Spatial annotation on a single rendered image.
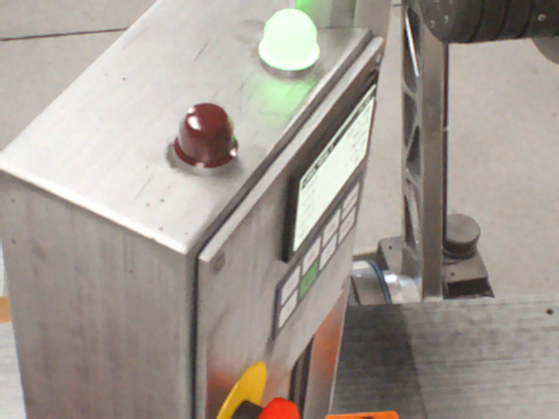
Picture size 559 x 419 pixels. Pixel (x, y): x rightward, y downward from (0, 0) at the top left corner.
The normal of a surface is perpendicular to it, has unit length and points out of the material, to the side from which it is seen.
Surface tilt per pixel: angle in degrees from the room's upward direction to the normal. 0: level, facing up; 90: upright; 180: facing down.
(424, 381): 0
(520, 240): 0
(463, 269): 0
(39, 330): 90
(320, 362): 90
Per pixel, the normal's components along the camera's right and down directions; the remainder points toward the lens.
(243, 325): 0.88, 0.38
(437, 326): 0.07, -0.70
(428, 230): 0.22, 0.34
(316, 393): 0.12, 0.71
